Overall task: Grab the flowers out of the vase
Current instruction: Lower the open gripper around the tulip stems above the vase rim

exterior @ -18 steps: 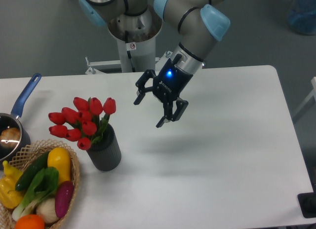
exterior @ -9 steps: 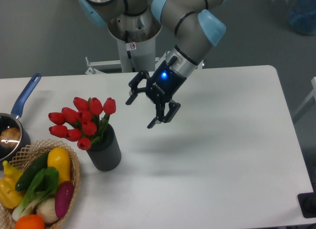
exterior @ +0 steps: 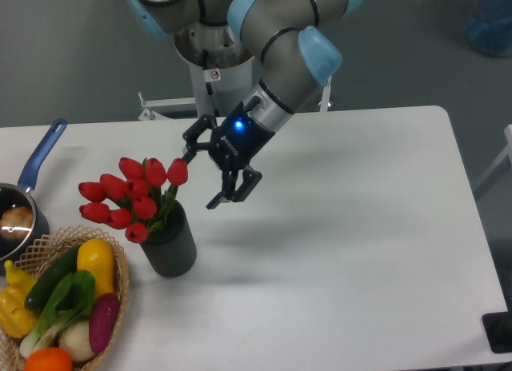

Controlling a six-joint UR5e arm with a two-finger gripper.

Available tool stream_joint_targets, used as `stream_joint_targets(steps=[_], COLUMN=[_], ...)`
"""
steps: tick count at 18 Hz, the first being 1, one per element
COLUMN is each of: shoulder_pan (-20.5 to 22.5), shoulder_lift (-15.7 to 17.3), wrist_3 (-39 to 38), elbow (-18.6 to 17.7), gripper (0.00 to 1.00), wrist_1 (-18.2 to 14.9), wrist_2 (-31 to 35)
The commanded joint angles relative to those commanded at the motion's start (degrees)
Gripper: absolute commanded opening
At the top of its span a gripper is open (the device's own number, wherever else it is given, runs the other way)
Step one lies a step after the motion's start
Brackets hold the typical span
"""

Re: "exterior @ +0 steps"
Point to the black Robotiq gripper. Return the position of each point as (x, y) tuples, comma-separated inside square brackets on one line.
[(231, 146)]

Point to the red tulip bouquet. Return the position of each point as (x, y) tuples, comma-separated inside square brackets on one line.
[(142, 204)]

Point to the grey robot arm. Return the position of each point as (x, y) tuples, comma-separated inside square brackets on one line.
[(253, 64)]

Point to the dark grey ribbed vase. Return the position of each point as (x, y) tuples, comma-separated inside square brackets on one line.
[(172, 251)]

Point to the purple eggplant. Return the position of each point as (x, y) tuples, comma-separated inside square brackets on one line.
[(102, 321)]

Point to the green bok choy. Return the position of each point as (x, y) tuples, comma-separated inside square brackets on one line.
[(71, 299)]

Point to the green cucumber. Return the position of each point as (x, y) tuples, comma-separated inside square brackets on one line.
[(43, 288)]

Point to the white garlic bulb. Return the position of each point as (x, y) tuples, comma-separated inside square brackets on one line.
[(75, 341)]

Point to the yellow bell pepper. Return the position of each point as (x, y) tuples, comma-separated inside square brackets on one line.
[(16, 320)]

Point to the orange fruit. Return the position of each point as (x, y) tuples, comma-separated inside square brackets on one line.
[(52, 359)]

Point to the white furniture leg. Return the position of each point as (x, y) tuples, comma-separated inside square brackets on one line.
[(496, 169)]

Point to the blue bag on floor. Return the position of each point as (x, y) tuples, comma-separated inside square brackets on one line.
[(488, 27)]

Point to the black device at table edge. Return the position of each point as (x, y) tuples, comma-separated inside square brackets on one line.
[(498, 331)]

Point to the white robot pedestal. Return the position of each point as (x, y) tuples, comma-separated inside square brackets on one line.
[(217, 90)]

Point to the blue-handled saucepan with lid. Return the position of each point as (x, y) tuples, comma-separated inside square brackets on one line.
[(22, 221)]

